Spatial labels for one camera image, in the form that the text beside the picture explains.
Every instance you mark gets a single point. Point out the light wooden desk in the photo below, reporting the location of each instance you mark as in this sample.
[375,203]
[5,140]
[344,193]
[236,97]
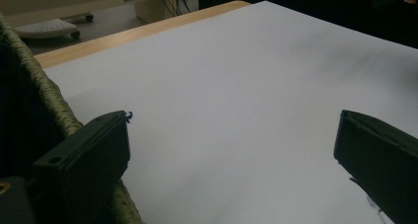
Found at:
[65,0]

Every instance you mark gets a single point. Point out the green woven basket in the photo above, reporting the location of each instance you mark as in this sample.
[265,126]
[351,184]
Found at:
[49,92]

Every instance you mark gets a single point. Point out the black curtain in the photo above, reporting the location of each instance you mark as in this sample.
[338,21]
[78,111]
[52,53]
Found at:
[312,7]

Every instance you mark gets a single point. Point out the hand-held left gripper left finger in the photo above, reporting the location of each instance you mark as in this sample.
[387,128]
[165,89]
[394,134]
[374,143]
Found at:
[82,158]

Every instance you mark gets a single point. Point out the white wheeled base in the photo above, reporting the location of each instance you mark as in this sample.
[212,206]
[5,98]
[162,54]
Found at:
[46,28]

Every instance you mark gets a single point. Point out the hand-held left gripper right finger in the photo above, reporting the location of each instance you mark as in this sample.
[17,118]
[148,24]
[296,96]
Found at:
[381,164]

